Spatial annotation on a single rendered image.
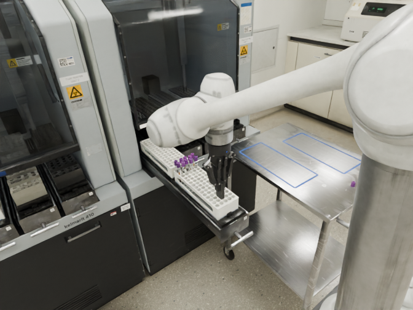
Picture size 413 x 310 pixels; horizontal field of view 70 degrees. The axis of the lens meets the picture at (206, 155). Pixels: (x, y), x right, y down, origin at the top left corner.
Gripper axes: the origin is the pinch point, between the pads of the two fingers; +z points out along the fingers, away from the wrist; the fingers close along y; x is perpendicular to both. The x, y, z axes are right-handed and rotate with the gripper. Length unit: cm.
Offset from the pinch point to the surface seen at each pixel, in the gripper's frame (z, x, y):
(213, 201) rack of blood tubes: 3.7, 0.2, 3.3
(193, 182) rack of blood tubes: 3.5, -12.8, 2.8
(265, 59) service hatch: 23, -162, -195
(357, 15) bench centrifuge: -24, -88, -231
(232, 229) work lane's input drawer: 12.5, 8.3, 1.6
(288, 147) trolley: 8, -11, -51
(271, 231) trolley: 62, -11, -45
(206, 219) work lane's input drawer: 10.6, -0.1, 6.8
